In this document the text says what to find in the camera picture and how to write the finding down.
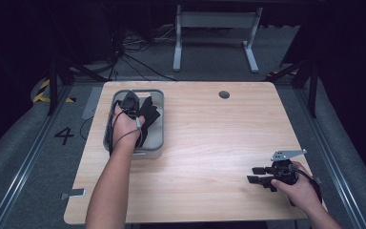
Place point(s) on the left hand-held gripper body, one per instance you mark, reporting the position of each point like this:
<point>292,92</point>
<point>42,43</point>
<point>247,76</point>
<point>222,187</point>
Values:
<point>129,103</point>

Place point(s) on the metal table bracket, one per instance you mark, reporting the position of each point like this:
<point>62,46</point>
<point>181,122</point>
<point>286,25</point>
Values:
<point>74,193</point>

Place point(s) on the grey plastic bin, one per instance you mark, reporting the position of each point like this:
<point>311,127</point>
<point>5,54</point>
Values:
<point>155,140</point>

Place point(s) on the person's left hand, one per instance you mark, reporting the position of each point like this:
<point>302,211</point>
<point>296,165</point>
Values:
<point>124,127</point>

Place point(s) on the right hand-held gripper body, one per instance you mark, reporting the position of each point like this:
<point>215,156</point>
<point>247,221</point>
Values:
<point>282,170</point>

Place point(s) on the person's right hand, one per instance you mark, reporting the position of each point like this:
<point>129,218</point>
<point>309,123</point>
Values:
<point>301,194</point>

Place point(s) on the white metal table frame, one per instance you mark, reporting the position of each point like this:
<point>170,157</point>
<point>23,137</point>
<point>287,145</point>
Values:
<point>216,20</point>

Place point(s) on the yellow black floor tape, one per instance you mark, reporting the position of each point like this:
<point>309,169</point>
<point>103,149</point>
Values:
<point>43,90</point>

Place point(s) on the grey floor rail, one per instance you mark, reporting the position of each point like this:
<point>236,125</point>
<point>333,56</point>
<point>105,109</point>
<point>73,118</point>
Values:
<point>22,171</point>
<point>333,165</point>

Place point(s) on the black metal stand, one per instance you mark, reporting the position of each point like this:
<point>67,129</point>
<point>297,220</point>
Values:
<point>53,86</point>
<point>313,89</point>

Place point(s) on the black glove with silver print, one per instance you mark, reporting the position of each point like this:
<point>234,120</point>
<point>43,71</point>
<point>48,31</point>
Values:
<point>140,138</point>
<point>151,111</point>

